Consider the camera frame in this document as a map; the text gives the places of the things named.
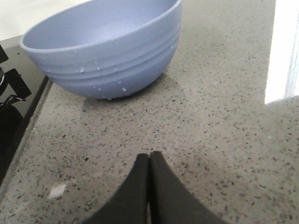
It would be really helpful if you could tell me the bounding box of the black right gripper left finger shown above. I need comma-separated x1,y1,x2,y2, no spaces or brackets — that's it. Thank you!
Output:
84,154,150,224

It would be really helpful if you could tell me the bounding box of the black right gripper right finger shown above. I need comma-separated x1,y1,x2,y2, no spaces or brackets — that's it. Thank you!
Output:
149,151,225,224

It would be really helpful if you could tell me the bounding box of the black pot support grate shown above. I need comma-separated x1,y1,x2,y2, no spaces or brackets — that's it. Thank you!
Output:
0,44,33,115

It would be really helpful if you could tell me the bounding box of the black glass gas stove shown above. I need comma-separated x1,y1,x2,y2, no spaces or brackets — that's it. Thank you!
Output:
0,36,48,180

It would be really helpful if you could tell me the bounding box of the light blue plastic bowl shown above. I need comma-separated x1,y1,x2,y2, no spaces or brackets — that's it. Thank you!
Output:
20,0,182,99

